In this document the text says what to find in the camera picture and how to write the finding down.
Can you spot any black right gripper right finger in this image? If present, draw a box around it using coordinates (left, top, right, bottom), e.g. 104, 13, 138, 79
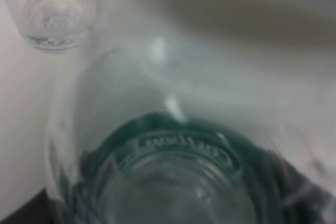
266, 151, 335, 223

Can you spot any tall clear drinking glass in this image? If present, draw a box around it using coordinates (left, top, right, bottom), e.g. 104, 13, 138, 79
18, 0, 97, 51

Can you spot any clear plastic water bottle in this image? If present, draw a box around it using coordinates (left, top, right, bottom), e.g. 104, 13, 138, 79
46, 23, 335, 223

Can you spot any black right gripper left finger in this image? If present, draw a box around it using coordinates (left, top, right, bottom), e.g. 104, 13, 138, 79
1, 188, 54, 224

